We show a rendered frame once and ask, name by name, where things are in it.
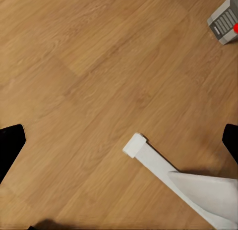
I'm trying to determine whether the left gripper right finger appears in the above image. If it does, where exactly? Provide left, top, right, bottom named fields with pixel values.
left=222, top=123, right=238, bottom=164

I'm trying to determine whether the desktop computer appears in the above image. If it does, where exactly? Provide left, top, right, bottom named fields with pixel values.
left=207, top=0, right=238, bottom=45

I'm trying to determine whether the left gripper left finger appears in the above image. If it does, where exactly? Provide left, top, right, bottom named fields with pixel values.
left=0, top=124, right=26, bottom=183

